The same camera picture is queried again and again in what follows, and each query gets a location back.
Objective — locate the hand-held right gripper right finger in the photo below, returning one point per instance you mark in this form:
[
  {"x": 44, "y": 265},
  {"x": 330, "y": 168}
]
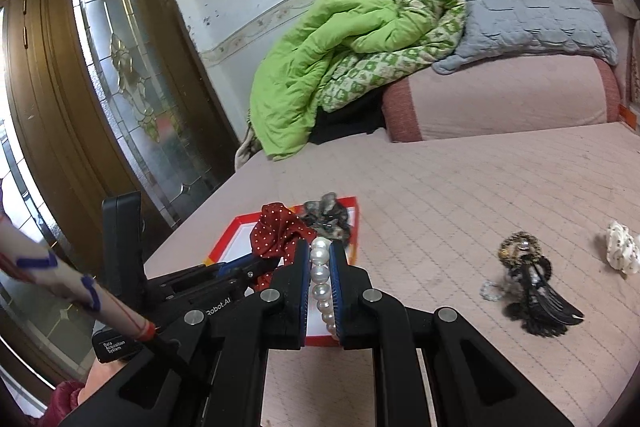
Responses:
[{"x": 336, "y": 294}]

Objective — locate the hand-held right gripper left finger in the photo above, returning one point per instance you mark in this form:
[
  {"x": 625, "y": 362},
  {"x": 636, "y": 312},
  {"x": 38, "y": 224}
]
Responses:
[{"x": 303, "y": 292}]

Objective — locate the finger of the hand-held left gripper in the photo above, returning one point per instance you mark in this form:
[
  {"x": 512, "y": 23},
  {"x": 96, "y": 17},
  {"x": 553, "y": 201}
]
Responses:
[
  {"x": 232, "y": 261},
  {"x": 262, "y": 269}
]

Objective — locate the white tray with red rim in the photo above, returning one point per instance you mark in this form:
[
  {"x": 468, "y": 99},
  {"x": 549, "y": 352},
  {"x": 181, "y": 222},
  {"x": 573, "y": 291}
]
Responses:
[{"x": 235, "y": 237}]

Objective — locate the red polka dot scrunchie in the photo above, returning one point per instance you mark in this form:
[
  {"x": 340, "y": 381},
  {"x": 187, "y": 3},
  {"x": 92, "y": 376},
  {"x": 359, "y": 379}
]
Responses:
[{"x": 275, "y": 232}]

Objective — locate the black hair clip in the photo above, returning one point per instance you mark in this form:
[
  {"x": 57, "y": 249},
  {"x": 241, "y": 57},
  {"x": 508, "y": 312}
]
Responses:
[{"x": 540, "y": 302}]

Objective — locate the white scrunchie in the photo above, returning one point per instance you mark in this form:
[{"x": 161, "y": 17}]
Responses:
[{"x": 622, "y": 247}]

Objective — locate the person's left hand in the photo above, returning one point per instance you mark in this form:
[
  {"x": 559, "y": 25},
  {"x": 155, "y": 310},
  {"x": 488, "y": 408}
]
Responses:
[{"x": 97, "y": 382}]

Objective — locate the grey patterned scrunchie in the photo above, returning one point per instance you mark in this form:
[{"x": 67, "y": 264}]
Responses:
[{"x": 325, "y": 213}]

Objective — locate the beige cloth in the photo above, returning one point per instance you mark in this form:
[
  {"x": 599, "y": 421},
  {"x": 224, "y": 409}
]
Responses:
[{"x": 246, "y": 152}]

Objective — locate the pink quilted bed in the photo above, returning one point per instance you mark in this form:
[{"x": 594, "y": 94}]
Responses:
[{"x": 450, "y": 207}]

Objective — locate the wooden door with glass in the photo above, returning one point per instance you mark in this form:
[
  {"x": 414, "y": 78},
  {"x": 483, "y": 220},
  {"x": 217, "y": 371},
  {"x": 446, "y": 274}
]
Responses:
[{"x": 65, "y": 107}]

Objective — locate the black cloth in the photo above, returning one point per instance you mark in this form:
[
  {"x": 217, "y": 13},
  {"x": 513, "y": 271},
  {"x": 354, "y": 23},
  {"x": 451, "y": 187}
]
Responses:
[{"x": 350, "y": 122}]

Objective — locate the green quilt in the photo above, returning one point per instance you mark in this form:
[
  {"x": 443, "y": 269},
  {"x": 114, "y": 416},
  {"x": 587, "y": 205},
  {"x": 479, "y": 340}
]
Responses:
[{"x": 310, "y": 57}]

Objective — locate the pink bolster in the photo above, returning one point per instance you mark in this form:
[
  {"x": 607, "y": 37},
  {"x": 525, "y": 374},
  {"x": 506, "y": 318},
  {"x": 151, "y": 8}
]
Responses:
[{"x": 500, "y": 102}]

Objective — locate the orange tag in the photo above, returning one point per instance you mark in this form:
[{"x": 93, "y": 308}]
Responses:
[{"x": 626, "y": 115}]

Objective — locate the grey quilted pillow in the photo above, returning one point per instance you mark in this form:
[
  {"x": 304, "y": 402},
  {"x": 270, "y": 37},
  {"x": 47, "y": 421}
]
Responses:
[{"x": 520, "y": 7}]

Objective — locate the carved wooden headboard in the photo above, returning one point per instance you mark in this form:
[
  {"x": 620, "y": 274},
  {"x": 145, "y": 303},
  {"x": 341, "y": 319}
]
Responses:
[{"x": 634, "y": 62}]

